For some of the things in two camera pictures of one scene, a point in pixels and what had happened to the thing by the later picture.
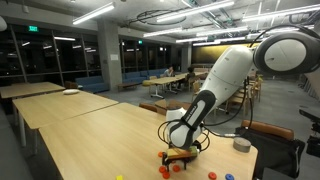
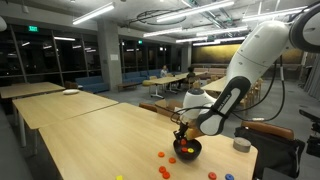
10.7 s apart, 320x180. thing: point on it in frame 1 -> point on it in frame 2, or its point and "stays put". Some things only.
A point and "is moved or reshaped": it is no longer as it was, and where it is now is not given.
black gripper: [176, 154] -> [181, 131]
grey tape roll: [241, 144] stays put
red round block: [176, 168] is moved or reshaped
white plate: [71, 91] stays put
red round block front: [166, 175] stays put
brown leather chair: [269, 129] stays put
